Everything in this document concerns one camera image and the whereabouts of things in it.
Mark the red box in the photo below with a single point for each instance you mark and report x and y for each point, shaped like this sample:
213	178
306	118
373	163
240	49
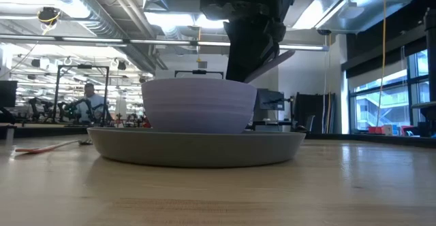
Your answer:
375	130

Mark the black vertical post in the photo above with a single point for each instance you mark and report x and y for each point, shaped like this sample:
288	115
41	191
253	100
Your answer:
431	56

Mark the lavender ribbed bowl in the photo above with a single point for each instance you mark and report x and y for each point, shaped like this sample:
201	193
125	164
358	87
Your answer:
199	107

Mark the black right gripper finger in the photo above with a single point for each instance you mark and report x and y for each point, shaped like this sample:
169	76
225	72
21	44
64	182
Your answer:
277	35
247	49

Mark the long ceiling light bar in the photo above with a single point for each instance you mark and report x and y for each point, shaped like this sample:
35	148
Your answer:
102	39

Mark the orange fork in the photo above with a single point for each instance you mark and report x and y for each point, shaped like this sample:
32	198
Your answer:
44	147

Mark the black ceiling camera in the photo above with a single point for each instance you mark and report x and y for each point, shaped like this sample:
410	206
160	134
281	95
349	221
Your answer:
48	15

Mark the black metal station frame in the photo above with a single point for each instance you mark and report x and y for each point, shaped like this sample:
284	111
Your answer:
199	72
58	93

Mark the black wall-mounted monitor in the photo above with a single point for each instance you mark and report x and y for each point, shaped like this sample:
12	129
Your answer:
270	100

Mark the grey round plate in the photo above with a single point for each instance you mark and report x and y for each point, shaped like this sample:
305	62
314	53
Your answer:
197	149

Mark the black standing panel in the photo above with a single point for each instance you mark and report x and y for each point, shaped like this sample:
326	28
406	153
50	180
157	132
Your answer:
316	112

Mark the person at robot station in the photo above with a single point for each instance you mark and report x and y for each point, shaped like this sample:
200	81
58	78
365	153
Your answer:
93	103

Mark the black dome camera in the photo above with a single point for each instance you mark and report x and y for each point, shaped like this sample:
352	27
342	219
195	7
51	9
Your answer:
324	32

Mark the white box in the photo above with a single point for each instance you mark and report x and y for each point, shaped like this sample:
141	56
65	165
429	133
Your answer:
388	129

